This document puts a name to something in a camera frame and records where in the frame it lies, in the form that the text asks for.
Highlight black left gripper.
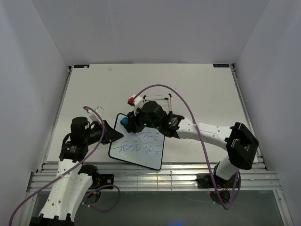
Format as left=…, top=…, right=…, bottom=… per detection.
left=84, top=120, right=124, bottom=145

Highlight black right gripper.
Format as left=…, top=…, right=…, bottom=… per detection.
left=126, top=105, right=160, bottom=133

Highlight blue bone-shaped eraser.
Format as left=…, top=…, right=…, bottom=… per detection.
left=120, top=117, right=128, bottom=126

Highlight small black-framed whiteboard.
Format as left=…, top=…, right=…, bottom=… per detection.
left=108, top=113, right=165, bottom=170

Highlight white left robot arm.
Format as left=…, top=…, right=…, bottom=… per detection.
left=30, top=117, right=123, bottom=226

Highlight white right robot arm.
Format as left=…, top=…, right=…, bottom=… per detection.
left=120, top=101, right=259, bottom=188

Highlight left blue table label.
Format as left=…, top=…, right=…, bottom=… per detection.
left=73, top=65, right=90, bottom=69

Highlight blue table label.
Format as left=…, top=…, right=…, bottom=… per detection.
left=213, top=64, right=230, bottom=68
left=73, top=65, right=90, bottom=69

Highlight right blue table label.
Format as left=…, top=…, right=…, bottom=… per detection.
left=213, top=64, right=230, bottom=68

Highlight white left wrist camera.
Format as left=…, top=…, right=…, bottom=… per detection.
left=88, top=107, right=103, bottom=122

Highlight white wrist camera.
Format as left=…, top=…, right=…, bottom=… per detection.
left=127, top=94, right=144, bottom=116
left=88, top=107, right=103, bottom=122

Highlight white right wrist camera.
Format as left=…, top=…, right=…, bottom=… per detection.
left=127, top=94, right=144, bottom=116

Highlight black wire whiteboard stand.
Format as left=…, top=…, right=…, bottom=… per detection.
left=143, top=93, right=172, bottom=113

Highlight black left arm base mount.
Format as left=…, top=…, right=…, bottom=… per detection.
left=78, top=164, right=114, bottom=189

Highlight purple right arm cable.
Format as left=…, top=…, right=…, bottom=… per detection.
left=135, top=84, right=242, bottom=210

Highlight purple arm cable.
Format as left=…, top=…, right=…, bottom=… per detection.
left=135, top=84, right=242, bottom=210
left=9, top=105, right=121, bottom=223

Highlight front aluminium frame rails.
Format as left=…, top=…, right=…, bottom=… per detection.
left=25, top=162, right=280, bottom=194

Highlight left aluminium table rail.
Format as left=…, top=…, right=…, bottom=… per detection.
left=33, top=65, right=74, bottom=173

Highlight aluminium table rail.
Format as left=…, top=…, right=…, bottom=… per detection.
left=33, top=65, right=74, bottom=173
left=230, top=63, right=270, bottom=171

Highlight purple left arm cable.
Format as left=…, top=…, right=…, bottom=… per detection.
left=9, top=105, right=121, bottom=223

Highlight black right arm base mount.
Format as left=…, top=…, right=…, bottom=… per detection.
left=195, top=173, right=223, bottom=188

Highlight right aluminium table rail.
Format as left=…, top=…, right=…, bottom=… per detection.
left=230, top=63, right=270, bottom=171

